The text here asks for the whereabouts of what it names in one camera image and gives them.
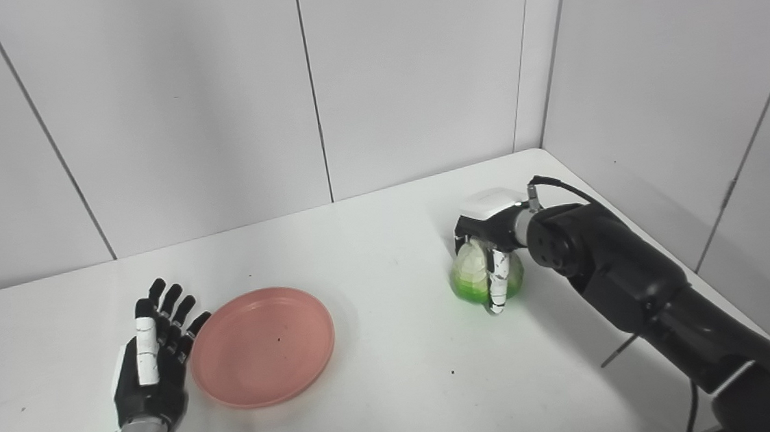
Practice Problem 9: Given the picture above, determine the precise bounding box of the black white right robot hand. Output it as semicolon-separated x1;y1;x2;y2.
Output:
450;186;538;318

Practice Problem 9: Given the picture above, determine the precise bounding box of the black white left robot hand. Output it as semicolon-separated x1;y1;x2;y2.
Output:
103;275;221;432

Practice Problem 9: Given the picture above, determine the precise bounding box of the green white toy cabbage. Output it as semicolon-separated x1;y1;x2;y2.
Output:
446;234;527;307

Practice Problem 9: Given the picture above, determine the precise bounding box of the pink plate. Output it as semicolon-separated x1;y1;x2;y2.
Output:
184;283;341;414

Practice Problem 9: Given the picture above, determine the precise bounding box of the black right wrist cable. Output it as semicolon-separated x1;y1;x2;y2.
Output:
526;164;704;432

